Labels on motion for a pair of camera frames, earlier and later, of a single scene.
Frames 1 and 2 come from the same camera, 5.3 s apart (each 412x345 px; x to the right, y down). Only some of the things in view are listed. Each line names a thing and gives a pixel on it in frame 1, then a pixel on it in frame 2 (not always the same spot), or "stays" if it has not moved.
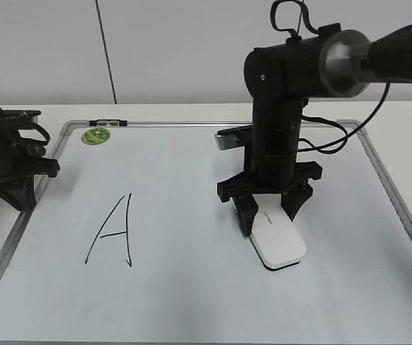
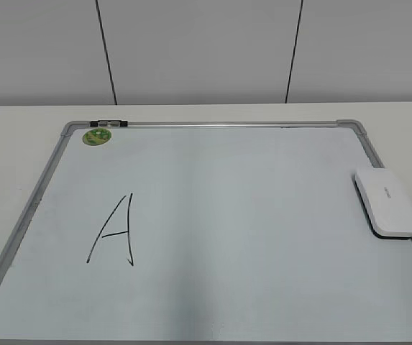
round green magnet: (95, 136) stays
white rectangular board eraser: (275, 238) to (387, 208)
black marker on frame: (108, 123) stays
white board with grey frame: (126, 243) stays
